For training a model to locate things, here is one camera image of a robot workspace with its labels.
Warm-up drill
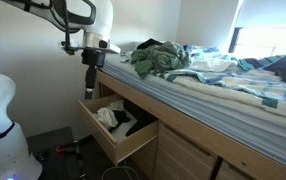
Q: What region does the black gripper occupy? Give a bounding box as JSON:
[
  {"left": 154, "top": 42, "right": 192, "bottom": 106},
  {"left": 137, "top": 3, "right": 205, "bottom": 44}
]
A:
[{"left": 81, "top": 49, "right": 106, "bottom": 100}]

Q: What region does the white cloth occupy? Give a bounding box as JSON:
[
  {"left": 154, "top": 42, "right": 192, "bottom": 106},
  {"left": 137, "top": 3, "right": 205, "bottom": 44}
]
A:
[{"left": 92, "top": 105, "right": 120, "bottom": 131}]

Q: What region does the pale patterned cloth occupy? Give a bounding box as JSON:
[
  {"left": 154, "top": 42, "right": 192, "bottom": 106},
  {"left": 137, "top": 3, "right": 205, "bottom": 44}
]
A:
[{"left": 108, "top": 99, "right": 126, "bottom": 113}]

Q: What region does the pale crumpled bed cloth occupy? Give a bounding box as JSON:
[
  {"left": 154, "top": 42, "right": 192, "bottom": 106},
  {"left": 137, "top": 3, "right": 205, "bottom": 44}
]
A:
[{"left": 118, "top": 41, "right": 141, "bottom": 64}]

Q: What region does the open wooden drawer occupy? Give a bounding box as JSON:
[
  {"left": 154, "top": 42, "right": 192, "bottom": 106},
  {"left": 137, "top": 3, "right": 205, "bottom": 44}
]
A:
[{"left": 78, "top": 94, "right": 160, "bottom": 167}]

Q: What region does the closed wooden drawer stack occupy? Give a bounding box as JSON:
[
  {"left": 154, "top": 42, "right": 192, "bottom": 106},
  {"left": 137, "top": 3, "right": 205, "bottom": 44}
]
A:
[
  {"left": 153, "top": 120, "right": 219, "bottom": 180},
  {"left": 215, "top": 159, "right": 261, "bottom": 180}
]

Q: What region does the green garment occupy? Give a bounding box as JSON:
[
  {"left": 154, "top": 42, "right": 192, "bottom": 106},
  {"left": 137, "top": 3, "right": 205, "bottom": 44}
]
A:
[{"left": 130, "top": 49, "right": 166, "bottom": 80}]

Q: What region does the large black garment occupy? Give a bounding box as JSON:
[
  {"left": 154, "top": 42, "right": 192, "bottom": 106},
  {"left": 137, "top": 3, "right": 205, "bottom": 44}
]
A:
[{"left": 122, "top": 99, "right": 158, "bottom": 138}]

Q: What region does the black crumpled garment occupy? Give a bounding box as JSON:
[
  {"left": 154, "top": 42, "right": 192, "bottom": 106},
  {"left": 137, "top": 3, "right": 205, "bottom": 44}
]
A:
[{"left": 136, "top": 37, "right": 165, "bottom": 51}]

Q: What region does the grey-green crumpled garment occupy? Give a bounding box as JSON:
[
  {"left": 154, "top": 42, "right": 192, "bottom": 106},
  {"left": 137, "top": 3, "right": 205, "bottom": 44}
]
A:
[{"left": 149, "top": 40, "right": 192, "bottom": 73}]

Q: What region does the blue and white garment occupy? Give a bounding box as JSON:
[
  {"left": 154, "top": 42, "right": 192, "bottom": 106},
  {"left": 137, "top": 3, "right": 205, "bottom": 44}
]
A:
[{"left": 182, "top": 44, "right": 240, "bottom": 73}]

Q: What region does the mattress with blue-grey sheet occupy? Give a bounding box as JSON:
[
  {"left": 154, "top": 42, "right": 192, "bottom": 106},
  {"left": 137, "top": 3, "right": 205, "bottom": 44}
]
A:
[{"left": 99, "top": 49, "right": 286, "bottom": 174}]

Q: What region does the blue teal striped blanket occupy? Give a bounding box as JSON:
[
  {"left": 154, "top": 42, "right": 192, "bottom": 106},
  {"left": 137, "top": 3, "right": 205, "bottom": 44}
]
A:
[{"left": 149, "top": 46, "right": 286, "bottom": 122}]

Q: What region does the window with white blind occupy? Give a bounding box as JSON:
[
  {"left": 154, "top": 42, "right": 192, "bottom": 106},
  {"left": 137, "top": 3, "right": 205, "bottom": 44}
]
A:
[{"left": 228, "top": 0, "right": 286, "bottom": 60}]

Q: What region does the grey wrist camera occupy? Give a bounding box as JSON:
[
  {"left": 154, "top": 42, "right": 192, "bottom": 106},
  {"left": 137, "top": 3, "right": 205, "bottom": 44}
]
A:
[{"left": 62, "top": 39, "right": 121, "bottom": 55}]

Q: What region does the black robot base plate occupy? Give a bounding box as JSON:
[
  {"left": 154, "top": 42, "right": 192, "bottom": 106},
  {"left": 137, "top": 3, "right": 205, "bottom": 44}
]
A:
[{"left": 25, "top": 125, "right": 94, "bottom": 180}]

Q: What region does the white cable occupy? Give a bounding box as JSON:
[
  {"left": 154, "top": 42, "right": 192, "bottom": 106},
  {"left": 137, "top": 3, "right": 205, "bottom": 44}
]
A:
[{"left": 101, "top": 159, "right": 141, "bottom": 180}]

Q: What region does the wooden bed frame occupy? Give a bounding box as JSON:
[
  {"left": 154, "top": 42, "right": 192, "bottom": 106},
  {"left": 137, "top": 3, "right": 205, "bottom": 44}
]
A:
[{"left": 94, "top": 68, "right": 286, "bottom": 180}]

